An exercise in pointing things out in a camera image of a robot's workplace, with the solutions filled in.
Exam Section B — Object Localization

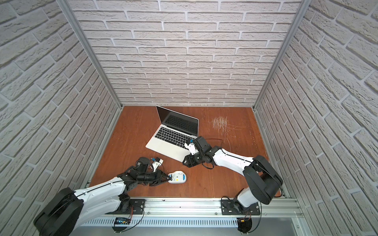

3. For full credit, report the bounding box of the left aluminium corner post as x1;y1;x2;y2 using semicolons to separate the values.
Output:
57;0;123;110

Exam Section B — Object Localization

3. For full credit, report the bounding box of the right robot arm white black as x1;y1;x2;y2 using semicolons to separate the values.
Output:
183;136;283;208

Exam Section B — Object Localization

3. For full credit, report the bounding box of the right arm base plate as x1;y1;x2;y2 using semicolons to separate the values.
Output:
220;199;261;216

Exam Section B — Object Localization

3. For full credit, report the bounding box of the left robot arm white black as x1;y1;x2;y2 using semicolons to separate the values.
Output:
33;157;171;236

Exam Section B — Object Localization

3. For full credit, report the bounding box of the aluminium front rail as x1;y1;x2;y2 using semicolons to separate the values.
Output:
61;197;305;219

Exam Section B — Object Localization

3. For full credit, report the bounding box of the right aluminium corner post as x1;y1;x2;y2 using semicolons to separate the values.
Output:
253;0;312;112

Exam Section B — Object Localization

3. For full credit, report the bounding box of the silver open laptop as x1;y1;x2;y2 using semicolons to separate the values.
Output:
146;106;199;162

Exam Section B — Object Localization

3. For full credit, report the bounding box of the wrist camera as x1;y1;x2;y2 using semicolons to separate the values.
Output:
185;138;198;155
151;157;163;172

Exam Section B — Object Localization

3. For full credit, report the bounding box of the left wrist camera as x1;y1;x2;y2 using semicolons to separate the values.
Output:
151;157;163;172

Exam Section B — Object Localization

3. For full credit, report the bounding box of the white wireless mouse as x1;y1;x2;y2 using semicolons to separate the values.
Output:
168;171;187;184

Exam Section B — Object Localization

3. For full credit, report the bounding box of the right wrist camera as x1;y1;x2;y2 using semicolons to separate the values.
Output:
185;138;198;155

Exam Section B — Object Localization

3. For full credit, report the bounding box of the black round connector board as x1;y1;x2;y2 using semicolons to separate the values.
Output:
237;218;253;234

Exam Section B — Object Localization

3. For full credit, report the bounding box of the green circuit board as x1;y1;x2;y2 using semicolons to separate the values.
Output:
114;217;131;226

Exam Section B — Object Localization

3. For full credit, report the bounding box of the aluminium corner post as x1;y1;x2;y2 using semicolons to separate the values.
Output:
253;0;312;112
57;0;123;110

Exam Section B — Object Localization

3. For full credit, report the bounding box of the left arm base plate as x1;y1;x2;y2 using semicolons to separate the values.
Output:
107;199;146;215

